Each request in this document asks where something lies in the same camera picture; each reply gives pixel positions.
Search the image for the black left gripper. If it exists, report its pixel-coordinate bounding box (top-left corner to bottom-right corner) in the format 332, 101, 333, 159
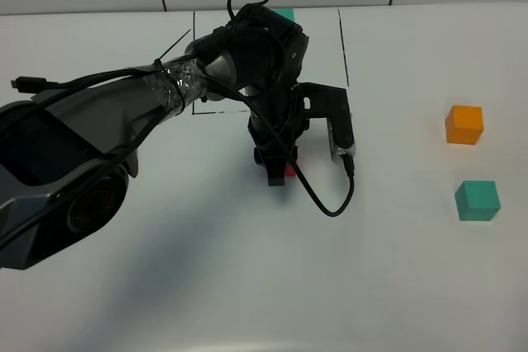
248, 82, 309, 186

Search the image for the red cube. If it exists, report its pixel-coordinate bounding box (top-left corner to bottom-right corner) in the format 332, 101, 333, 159
285, 165, 296, 176

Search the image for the teal template cube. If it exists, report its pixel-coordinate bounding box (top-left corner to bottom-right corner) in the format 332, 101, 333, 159
273, 8, 295, 22

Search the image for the black left camera cable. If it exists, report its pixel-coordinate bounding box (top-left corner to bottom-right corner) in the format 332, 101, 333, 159
197, 59, 356, 218

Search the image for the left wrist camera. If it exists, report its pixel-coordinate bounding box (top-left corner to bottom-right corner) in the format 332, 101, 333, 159
299, 82, 356, 163

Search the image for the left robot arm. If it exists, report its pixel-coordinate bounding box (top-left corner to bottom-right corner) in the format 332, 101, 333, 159
1, 4, 308, 270

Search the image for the orange cube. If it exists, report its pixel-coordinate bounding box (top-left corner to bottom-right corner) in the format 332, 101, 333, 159
445, 105, 484, 145

